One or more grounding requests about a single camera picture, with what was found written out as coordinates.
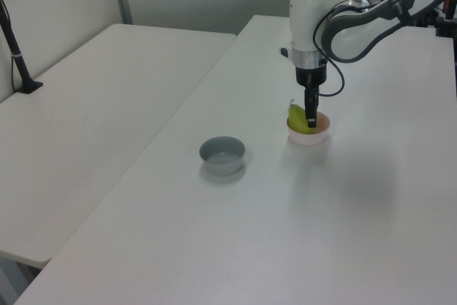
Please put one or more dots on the pink plastic bowl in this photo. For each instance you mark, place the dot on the pink plastic bowl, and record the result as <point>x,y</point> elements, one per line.
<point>314,135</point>

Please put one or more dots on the grey plastic bowl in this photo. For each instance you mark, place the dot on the grey plastic bowl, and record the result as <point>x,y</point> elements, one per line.
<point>222,156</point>

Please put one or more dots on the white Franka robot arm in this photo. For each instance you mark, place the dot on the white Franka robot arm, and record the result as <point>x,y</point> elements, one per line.
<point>357,30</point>

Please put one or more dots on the green yellow pear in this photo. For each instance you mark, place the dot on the green yellow pear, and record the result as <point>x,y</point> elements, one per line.
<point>297,119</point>

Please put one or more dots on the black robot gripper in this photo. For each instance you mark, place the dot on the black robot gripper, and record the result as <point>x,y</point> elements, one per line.
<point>310,74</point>

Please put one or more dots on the black clamp stand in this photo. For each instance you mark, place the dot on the black clamp stand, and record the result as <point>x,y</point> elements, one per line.
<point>445,26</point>

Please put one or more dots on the black camera stand pole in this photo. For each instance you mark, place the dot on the black camera stand pole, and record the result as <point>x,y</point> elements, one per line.
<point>16,56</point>

